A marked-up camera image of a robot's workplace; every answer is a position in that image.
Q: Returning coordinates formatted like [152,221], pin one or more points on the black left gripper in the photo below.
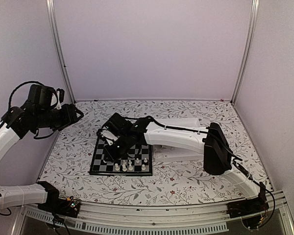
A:
[69,116]

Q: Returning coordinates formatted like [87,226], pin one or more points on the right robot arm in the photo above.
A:
[121,133]

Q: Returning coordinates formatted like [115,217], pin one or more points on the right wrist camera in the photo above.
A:
[107,136]

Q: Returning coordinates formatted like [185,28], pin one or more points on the black grey chessboard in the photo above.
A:
[100,167]

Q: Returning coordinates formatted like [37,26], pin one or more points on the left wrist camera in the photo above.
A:
[57,99]

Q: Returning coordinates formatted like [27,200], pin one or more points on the metal frame post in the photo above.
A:
[58,48]
[248,45]

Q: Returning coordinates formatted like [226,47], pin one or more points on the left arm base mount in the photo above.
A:
[69,206]

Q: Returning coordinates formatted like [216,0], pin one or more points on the floral table mat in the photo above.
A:
[175,183]

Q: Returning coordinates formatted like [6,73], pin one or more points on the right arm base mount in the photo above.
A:
[255,209]

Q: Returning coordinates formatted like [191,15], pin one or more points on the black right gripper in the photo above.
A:
[112,156]

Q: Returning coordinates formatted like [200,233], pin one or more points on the white plastic tray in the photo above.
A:
[176,154]

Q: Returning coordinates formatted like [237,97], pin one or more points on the right metal frame post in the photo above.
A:
[248,45]

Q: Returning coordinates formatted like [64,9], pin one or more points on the left metal frame post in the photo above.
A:
[58,48]

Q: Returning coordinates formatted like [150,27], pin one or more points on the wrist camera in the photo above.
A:
[57,99]
[107,136]

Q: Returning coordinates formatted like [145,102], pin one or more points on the aluminium front rail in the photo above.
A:
[198,219]

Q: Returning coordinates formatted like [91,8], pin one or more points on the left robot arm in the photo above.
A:
[43,108]

